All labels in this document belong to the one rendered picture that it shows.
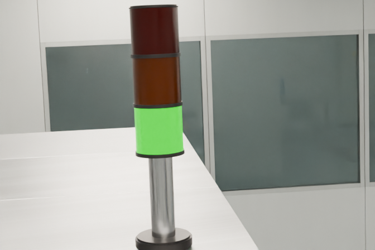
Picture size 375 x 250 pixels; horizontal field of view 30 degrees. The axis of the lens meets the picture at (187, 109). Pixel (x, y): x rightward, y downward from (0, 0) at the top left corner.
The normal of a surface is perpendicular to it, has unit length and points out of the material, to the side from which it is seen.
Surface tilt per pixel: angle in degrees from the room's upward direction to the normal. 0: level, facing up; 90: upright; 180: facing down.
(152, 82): 90
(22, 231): 0
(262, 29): 90
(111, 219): 0
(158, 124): 90
